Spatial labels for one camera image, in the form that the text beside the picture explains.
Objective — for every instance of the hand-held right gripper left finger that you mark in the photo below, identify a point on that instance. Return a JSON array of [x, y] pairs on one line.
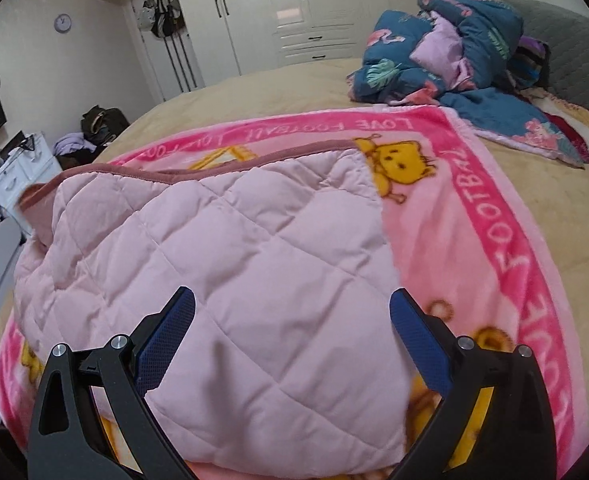
[[167, 340]]

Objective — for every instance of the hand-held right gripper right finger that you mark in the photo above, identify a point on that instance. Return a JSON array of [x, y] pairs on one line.
[[419, 340]]

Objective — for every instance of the pink quilted jacket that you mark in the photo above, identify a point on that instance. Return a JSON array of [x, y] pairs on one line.
[[224, 260]]

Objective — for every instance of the pink printed bear blanket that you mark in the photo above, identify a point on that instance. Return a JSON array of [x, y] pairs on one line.
[[474, 240]]

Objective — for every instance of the white dresser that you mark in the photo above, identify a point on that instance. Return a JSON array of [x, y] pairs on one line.
[[19, 180]]

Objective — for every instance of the light purple cloth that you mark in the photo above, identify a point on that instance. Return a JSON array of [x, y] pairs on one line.
[[72, 144]]

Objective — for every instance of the black duffel bag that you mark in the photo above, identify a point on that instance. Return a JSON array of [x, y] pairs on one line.
[[104, 120]]

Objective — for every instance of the yellow and red blanket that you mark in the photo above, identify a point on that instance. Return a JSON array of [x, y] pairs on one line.
[[584, 130]]

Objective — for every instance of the white door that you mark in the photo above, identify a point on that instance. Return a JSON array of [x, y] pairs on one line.
[[149, 65]]

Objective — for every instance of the bed with beige sheet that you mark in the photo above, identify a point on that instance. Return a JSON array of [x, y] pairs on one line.
[[284, 90]]

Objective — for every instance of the purple striped cloth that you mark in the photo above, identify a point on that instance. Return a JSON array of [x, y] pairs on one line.
[[529, 65]]

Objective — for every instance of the black hanging bag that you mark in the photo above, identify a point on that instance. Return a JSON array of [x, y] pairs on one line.
[[162, 22]]

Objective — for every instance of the blue floral quilt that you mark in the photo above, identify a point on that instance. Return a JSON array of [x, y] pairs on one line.
[[474, 25]]

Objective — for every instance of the white hanging bag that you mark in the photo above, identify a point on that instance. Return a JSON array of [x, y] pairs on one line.
[[146, 15]]

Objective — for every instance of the grey hanging bag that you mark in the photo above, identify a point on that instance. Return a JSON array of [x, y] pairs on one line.
[[176, 10]]

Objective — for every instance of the grey padded headboard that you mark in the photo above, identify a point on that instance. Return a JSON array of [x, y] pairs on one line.
[[574, 45]]

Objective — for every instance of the white wardrobe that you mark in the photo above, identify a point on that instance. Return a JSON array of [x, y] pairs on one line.
[[254, 10]]

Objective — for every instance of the round wall clock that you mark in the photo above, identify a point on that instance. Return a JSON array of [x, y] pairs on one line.
[[63, 23]]

